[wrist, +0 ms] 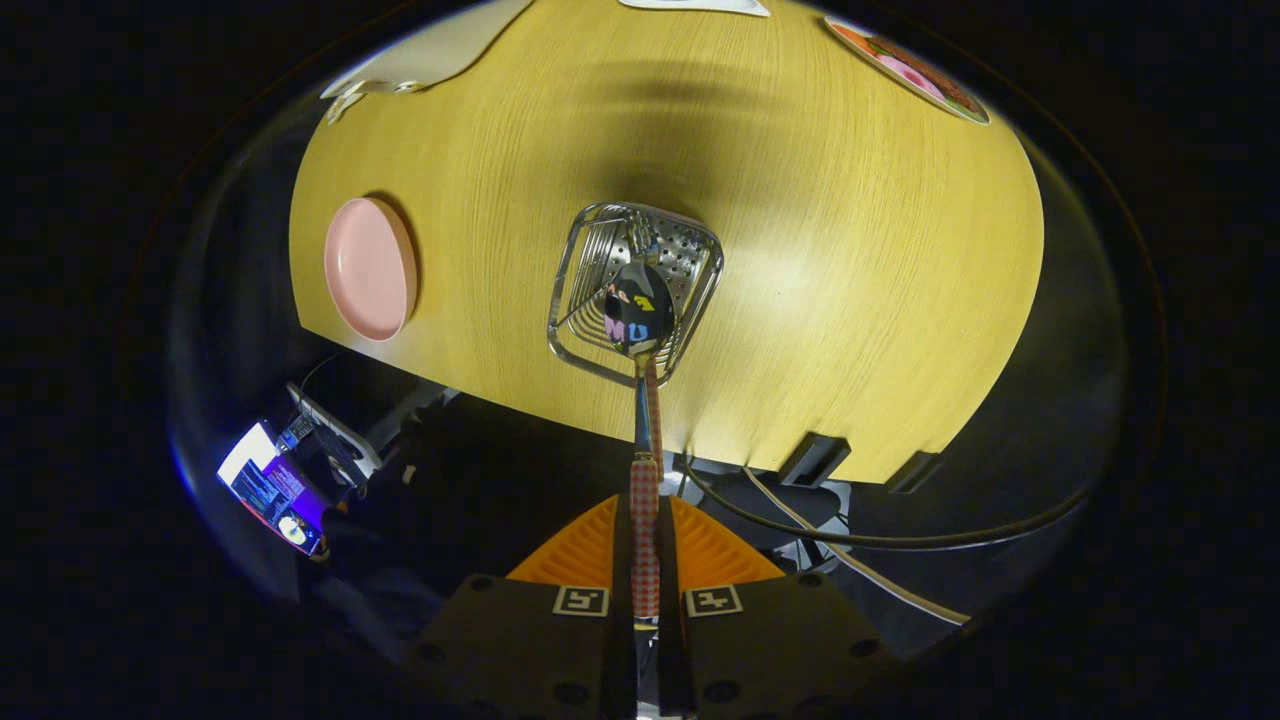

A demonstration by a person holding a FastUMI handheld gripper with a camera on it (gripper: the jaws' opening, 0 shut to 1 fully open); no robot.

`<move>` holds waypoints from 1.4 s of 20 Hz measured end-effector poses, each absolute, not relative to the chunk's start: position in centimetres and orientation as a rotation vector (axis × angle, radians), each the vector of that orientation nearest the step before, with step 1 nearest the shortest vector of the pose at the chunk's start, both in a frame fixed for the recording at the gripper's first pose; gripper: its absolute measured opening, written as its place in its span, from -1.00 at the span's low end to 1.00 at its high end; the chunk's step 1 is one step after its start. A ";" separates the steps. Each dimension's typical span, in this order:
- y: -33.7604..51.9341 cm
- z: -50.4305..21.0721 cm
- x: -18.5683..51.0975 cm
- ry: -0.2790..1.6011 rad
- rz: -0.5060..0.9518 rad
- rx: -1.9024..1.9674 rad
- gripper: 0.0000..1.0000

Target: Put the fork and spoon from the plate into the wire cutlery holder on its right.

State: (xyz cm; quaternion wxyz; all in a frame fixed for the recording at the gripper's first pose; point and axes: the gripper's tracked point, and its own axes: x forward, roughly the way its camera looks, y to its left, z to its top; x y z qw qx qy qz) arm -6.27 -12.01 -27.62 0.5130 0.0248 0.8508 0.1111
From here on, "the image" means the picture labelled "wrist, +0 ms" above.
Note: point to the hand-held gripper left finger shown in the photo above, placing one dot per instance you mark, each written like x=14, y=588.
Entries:
x=623, y=560

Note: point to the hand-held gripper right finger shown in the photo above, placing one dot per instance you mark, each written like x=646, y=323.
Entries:
x=666, y=560

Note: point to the white edged flat device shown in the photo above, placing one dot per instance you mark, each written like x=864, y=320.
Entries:
x=345, y=440

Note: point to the pink plate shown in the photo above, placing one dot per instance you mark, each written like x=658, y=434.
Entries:
x=370, y=270

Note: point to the white bread holder box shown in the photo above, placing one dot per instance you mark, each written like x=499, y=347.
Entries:
x=430, y=55

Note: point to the white plate with food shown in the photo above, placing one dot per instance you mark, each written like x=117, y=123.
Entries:
x=910, y=72

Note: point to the white coaster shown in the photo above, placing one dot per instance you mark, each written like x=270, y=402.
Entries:
x=700, y=6

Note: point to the black table bracket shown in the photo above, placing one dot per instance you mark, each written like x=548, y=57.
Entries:
x=914, y=472
x=815, y=458

